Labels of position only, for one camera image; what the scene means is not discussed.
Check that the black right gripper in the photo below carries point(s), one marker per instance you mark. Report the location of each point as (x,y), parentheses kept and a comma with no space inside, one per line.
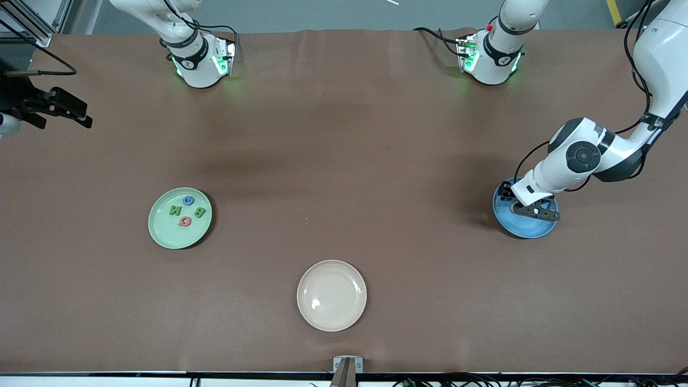
(16,99)

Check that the green capital letter N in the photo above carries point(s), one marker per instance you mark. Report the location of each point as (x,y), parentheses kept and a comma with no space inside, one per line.
(175,210)

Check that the pink capital letter Q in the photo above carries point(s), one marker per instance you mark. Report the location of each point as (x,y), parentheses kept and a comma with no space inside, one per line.
(185,221)

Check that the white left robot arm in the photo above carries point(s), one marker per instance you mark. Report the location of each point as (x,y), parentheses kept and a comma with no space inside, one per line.
(666,48)

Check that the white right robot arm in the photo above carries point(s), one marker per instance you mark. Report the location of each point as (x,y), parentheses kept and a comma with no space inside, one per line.
(193,59)

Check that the blue plate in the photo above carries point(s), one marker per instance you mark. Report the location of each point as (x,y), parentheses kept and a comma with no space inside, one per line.
(524,230)

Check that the green plate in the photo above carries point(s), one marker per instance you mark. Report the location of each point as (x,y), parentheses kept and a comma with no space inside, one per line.
(172,234)

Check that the brown table cover mat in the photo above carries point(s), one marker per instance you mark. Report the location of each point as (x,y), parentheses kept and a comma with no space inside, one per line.
(322,161)

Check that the beige plate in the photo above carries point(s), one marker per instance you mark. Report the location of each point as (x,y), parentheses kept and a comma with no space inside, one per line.
(331,295)

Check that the yellow pole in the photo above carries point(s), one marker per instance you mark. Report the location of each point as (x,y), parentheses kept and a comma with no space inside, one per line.
(614,8)

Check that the aluminium frame post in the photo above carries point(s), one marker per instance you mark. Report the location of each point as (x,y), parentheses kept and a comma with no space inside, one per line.
(33,24)

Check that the metal bracket plate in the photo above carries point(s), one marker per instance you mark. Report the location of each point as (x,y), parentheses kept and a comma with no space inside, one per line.
(337,361)

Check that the brown camera post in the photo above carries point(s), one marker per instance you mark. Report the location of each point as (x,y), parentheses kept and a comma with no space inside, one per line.
(344,379)

